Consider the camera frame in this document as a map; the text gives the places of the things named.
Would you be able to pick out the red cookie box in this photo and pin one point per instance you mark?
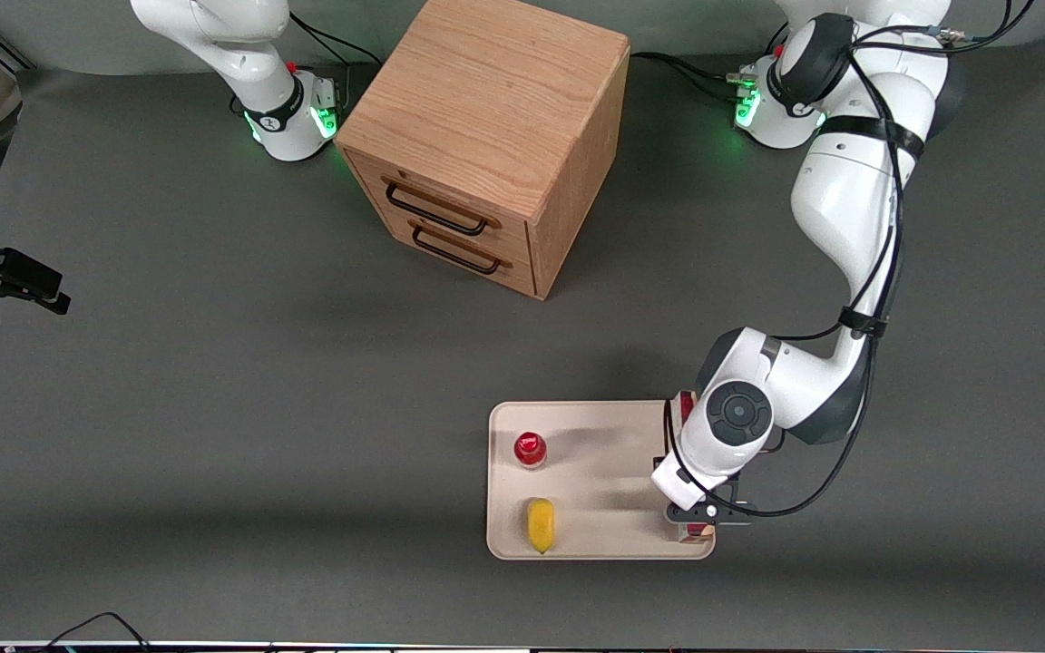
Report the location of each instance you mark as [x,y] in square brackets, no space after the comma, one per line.
[687,408]

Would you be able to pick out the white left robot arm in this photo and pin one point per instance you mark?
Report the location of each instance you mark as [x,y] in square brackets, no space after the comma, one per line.
[849,199]

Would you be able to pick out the beige plastic tray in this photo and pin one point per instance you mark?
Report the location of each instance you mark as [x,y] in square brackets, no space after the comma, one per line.
[604,472]

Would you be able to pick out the yellow squeeze bottle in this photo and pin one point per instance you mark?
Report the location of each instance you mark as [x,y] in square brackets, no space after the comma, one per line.
[541,524]

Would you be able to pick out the small red-capped bottle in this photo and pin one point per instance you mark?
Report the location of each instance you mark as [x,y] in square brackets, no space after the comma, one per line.
[530,448]

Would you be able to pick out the dark grey table mat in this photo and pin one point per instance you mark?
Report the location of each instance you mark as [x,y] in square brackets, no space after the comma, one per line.
[259,435]

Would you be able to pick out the wooden two-drawer cabinet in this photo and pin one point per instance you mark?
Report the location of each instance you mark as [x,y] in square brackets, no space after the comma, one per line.
[486,100]

